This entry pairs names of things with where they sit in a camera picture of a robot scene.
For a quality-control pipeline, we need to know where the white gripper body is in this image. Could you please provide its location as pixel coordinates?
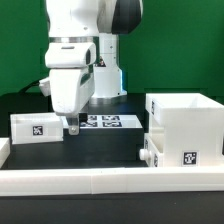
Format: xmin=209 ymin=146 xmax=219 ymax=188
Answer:
xmin=49 ymin=67 xmax=95 ymax=117

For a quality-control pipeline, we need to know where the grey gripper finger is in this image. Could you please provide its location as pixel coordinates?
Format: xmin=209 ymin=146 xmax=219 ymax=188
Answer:
xmin=79 ymin=113 xmax=88 ymax=122
xmin=67 ymin=116 xmax=79 ymax=135

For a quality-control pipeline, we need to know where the white drawer tray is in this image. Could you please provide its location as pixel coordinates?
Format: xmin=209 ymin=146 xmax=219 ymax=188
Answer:
xmin=10 ymin=113 xmax=63 ymax=144
xmin=139 ymin=133 xmax=164 ymax=167

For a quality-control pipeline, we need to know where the white front drawer tray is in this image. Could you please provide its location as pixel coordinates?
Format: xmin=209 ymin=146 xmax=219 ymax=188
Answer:
xmin=139 ymin=133 xmax=164 ymax=167

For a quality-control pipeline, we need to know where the white drawer cabinet box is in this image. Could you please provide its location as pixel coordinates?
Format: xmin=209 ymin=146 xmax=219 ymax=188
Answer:
xmin=145 ymin=93 xmax=224 ymax=167

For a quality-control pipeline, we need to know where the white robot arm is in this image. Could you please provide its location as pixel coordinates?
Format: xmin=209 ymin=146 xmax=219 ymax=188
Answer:
xmin=45 ymin=0 xmax=143 ymax=135

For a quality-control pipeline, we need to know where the white fiducial marker sheet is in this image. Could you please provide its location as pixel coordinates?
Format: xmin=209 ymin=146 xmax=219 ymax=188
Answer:
xmin=80 ymin=115 xmax=142 ymax=129

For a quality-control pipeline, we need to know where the black cable bundle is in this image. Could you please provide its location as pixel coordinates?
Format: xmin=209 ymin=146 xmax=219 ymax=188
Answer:
xmin=18 ymin=79 xmax=51 ymax=94

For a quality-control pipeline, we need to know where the white left barrier rail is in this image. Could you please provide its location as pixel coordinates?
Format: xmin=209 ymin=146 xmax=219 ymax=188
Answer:
xmin=0 ymin=138 xmax=10 ymax=168

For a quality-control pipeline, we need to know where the white barrier rail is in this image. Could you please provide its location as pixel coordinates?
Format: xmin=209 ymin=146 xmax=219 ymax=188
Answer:
xmin=0 ymin=166 xmax=224 ymax=196
xmin=0 ymin=138 xmax=10 ymax=168

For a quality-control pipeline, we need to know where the white front barrier rail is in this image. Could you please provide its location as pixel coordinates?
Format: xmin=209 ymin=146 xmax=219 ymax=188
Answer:
xmin=0 ymin=166 xmax=224 ymax=196

